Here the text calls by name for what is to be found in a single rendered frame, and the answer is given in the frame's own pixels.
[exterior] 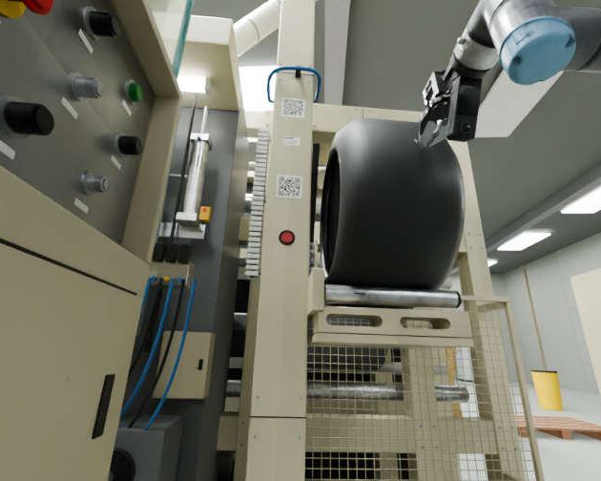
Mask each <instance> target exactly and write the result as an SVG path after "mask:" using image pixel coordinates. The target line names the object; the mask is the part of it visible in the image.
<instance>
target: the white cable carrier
mask: <svg viewBox="0 0 601 481"><path fill-rule="evenodd" d="M269 142H271V135H269V129H262V128H259V133H258V143H257V154H256V163H255V173H254V184H253V185H254V186H253V196H252V206H251V217H250V226H249V231H250V232H249V238H248V241H249V242H248V248H247V256H246V258H247V260H246V263H247V265H246V267H245V269H246V271H245V276H246V279H251V280H258V279H259V275H260V273H261V268H259V263H260V251H261V248H260V247H261V240H262V225H263V212H264V203H266V196H265V187H266V175H267V162H268V152H269V151H268V149H269Z"/></svg>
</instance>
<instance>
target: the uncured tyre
mask: <svg viewBox="0 0 601 481"><path fill-rule="evenodd" d="M419 131H420V122H413V121H401V120H388V119H377V118H360V119H355V120H351V121H350V122H349V123H348V124H346V125H345V126H344V127H343V128H342V129H340V130H339V131H338V132H337V133H336V135H335V137H334V139H333V142H332V145H331V149H330V153H329V157H328V160H327V165H326V170H325V175H324V181H323V188H322V196H321V220H320V256H321V268H323V269H324V276H325V277H326V279H325V281H324V284H335V285H355V286H376V287H397V288H419V289H439V288H440V287H441V286H442V285H443V284H444V282H445V281H446V279H447V277H448V275H449V274H450V272H451V270H452V267H453V265H454V263H455V261H456V258H457V255H458V252H459V248H460V245H461V240H462V235H463V231H464V223H465V211H466V195H465V185H464V178H463V173H462V169H461V166H460V163H459V160H458V158H457V156H456V154H455V153H454V151H453V149H452V148H451V146H450V145H449V143H448V142H447V140H446V138H445V139H443V140H442V141H440V142H438V143H436V144H434V145H432V146H430V147H428V148H426V149H422V148H421V146H420V144H413V140H412V137H416V138H419Z"/></svg>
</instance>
